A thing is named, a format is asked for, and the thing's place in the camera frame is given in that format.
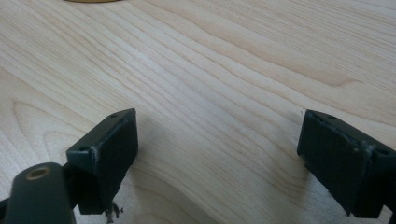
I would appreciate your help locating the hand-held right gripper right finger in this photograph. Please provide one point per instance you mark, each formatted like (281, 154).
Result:
(342, 161)

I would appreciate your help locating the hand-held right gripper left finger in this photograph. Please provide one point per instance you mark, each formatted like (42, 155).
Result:
(110, 149)

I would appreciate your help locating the yellow round object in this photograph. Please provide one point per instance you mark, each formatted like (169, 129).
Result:
(91, 1)

